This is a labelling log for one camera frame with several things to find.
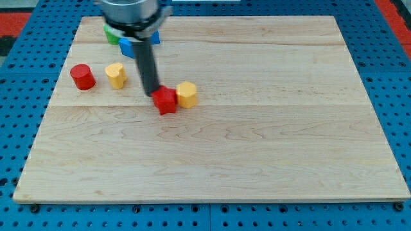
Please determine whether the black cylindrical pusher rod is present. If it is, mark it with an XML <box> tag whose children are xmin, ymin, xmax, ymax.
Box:
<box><xmin>132</xmin><ymin>38</ymin><xmax>160</xmax><ymax>97</ymax></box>

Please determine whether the red cylinder block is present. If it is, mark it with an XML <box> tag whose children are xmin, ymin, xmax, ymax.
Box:
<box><xmin>70</xmin><ymin>64</ymin><xmax>96</xmax><ymax>90</ymax></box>

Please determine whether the red star block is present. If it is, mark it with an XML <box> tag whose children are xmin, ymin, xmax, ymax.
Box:
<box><xmin>151</xmin><ymin>85</ymin><xmax>177</xmax><ymax>116</ymax></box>

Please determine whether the light wooden board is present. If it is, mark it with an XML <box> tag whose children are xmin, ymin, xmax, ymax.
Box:
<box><xmin>13</xmin><ymin>16</ymin><xmax>410</xmax><ymax>205</ymax></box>

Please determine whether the yellow hexagon block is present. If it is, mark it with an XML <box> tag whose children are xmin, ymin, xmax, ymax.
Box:
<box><xmin>176</xmin><ymin>81</ymin><xmax>198</xmax><ymax>108</ymax></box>

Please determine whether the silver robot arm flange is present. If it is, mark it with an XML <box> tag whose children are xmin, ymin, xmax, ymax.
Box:
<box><xmin>98</xmin><ymin>0</ymin><xmax>173</xmax><ymax>40</ymax></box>

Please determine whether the green block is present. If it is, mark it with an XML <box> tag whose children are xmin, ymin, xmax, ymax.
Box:
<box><xmin>103</xmin><ymin>24</ymin><xmax>120</xmax><ymax>45</ymax></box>

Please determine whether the blue block behind rod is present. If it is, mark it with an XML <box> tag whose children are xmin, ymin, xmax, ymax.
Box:
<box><xmin>150</xmin><ymin>30</ymin><xmax>161</xmax><ymax>45</ymax></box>

